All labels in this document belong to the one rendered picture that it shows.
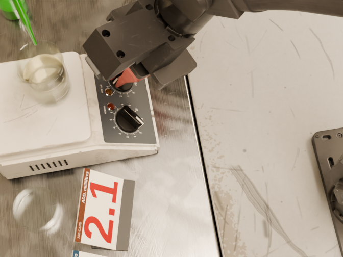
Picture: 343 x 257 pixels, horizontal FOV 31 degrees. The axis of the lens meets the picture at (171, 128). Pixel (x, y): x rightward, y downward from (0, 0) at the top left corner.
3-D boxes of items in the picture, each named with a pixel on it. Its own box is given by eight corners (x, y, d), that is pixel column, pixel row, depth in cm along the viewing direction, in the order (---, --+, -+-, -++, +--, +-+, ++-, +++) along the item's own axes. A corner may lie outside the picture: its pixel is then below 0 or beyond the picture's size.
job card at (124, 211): (135, 180, 78) (133, 171, 74) (128, 251, 75) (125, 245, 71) (88, 177, 79) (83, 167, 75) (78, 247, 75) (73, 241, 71)
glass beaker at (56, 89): (54, 61, 75) (41, 27, 68) (83, 90, 74) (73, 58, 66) (16, 93, 74) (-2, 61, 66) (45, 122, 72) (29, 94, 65)
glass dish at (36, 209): (57, 234, 76) (54, 230, 74) (13, 231, 76) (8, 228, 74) (63, 191, 78) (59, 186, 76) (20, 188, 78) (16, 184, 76)
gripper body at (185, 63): (154, 94, 68) (189, 60, 63) (101, 20, 69) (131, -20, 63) (190, 73, 73) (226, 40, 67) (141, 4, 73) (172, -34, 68)
